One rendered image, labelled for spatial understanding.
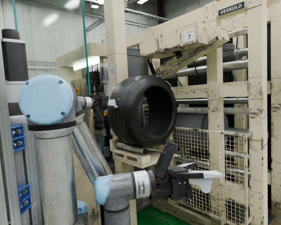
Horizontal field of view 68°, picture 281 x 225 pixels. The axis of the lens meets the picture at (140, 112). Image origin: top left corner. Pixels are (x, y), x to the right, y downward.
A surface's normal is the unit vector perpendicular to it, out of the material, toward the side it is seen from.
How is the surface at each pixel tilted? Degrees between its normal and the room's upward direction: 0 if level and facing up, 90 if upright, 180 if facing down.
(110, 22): 90
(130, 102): 76
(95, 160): 83
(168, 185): 82
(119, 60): 90
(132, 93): 65
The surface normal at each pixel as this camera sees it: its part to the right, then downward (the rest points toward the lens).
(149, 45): -0.75, 0.10
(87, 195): 0.66, 0.03
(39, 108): 0.20, -0.06
